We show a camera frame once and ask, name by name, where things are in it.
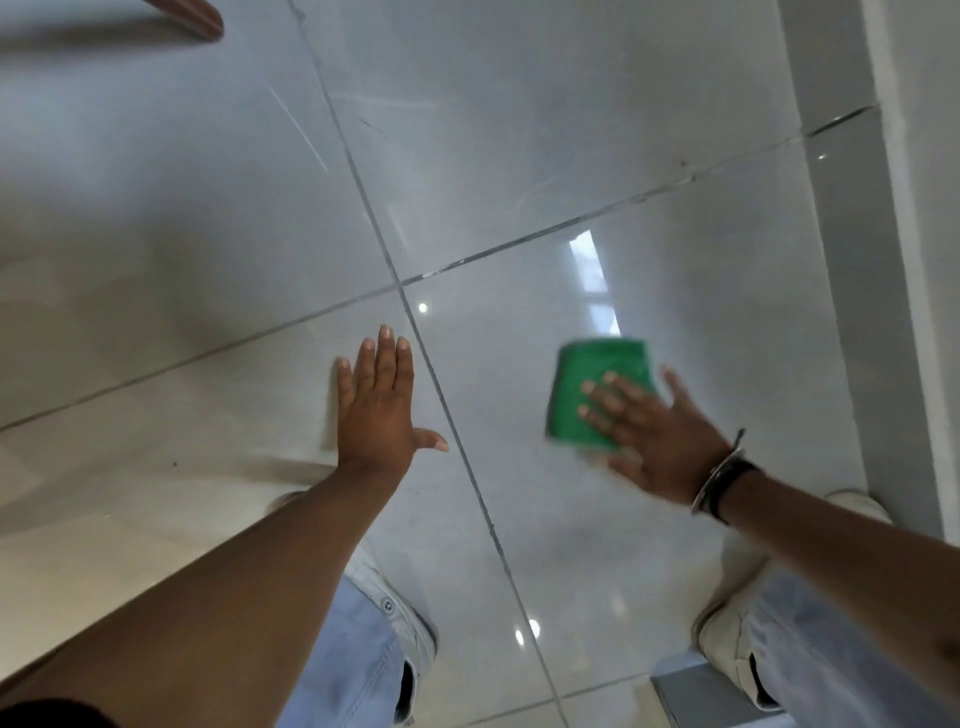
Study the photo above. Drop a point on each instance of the brown wooden furniture leg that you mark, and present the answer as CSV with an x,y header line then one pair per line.
x,y
191,16

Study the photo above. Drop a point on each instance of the white shoe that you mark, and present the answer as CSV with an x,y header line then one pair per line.
x,y
397,607
731,637

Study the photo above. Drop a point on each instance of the person's right little finger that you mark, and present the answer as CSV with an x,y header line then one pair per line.
x,y
679,394

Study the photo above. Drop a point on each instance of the person's right thumb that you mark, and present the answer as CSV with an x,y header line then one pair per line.
x,y
619,463

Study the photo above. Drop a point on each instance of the green cleaning cloth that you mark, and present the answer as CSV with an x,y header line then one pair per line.
x,y
577,375

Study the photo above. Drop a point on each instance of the person's left middle finger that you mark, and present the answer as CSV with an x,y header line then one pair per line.
x,y
385,364

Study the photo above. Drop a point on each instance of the grey box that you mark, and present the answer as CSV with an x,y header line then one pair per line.
x,y
697,697

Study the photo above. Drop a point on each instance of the light blue jeans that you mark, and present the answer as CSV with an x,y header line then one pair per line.
x,y
345,660

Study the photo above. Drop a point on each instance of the black and silver wristband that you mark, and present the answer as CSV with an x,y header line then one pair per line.
x,y
721,480

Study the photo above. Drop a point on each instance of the person's left little finger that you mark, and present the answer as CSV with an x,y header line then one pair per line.
x,y
345,382

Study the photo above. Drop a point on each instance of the person's left hand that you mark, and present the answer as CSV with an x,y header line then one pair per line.
x,y
375,427

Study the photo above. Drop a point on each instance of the person's right hand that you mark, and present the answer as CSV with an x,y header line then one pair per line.
x,y
671,454

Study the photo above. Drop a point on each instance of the person's right middle finger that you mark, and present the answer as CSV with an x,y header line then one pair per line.
x,y
604,397

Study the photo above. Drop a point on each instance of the person's right forearm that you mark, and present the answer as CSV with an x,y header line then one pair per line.
x,y
847,547

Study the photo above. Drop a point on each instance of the person's left forearm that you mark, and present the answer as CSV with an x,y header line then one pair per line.
x,y
225,592

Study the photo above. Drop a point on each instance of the white right shoe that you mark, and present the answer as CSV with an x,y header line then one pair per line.
x,y
731,637

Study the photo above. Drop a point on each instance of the white left shoe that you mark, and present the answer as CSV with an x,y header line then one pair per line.
x,y
397,607

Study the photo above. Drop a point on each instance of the black shirt sleeve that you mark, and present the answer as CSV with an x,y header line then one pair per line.
x,y
52,716

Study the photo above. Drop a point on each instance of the person's left thumb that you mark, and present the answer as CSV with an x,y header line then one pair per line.
x,y
431,442

